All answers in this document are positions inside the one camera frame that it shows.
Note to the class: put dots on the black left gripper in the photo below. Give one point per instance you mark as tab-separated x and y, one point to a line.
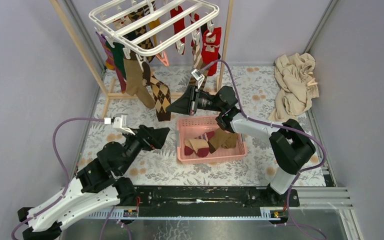
157	137

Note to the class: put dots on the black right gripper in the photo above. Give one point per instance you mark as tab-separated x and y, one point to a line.
187	103

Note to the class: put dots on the beige purple striped sock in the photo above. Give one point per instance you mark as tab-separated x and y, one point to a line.
198	145

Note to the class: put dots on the plain brown sock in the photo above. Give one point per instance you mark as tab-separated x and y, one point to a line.
222	139

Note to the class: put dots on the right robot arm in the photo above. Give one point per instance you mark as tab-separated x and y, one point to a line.
291	146

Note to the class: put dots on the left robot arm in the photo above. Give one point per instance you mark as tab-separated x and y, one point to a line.
98	185

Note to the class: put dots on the wooden hanger stand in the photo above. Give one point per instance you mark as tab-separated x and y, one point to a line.
84	36

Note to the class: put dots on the pink plastic basket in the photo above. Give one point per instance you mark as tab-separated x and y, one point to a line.
197	125

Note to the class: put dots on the brown argyle sock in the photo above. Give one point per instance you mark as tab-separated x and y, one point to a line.
160	91

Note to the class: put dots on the brown striped sock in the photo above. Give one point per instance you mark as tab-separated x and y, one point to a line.
198	63

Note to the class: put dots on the red bear sock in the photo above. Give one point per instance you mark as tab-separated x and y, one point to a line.
211	45

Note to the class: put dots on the tan plain sock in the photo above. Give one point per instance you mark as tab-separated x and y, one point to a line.
134	83

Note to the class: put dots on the floral table mat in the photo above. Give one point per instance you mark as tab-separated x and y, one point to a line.
257	91

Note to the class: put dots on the dark argyle sock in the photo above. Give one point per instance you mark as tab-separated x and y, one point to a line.
147	43

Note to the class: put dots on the red hanging sock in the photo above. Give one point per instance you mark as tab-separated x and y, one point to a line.
179	25

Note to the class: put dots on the purple orange striped sock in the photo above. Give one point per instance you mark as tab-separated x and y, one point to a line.
109	62

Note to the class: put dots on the green sock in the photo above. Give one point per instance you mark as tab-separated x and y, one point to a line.
118	57

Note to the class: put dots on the navy bear sock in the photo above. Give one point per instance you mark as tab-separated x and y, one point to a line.
128	19

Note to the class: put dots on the beige crumpled cloth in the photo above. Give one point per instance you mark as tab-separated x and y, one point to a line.
298	86

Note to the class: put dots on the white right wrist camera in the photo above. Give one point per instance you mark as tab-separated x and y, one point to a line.
198	76

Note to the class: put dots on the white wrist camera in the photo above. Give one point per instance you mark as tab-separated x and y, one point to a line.
198	76
120	123

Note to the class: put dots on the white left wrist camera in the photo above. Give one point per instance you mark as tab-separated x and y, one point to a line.
120	123

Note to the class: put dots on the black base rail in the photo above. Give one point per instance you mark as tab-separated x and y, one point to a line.
209	201

